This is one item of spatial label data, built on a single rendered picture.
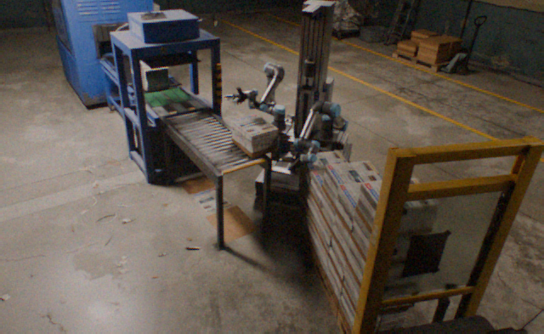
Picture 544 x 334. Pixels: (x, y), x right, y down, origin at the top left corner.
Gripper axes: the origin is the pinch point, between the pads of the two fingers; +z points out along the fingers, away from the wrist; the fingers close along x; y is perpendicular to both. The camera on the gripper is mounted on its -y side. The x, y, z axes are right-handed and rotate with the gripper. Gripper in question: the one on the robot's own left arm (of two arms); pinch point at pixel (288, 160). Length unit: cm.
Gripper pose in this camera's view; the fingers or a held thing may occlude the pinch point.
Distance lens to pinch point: 374.1
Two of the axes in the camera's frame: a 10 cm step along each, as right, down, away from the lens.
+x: -7.5, -4.5, -4.9
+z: -5.5, 0.0, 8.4
